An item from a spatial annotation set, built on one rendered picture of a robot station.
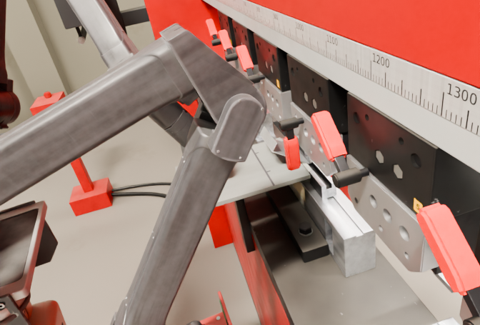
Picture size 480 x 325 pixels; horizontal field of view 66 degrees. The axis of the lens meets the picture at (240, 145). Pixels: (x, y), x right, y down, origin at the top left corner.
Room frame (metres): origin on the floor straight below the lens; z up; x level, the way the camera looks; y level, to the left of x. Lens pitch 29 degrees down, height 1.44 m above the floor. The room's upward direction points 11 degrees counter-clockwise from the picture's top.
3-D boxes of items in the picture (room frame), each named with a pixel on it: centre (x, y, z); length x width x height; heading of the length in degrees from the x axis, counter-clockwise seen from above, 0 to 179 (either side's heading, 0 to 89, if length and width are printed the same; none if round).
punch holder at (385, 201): (0.33, -0.19, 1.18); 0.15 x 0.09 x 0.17; 9
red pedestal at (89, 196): (2.18, 1.08, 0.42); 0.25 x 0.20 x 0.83; 99
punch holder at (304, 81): (0.53, -0.15, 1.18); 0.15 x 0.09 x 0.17; 9
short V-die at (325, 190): (0.66, -0.14, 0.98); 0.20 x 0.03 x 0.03; 9
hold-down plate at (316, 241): (0.65, -0.08, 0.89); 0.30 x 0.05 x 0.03; 9
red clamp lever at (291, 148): (0.54, -0.09, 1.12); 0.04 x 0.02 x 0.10; 99
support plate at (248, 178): (0.68, 0.02, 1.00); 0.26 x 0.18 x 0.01; 99
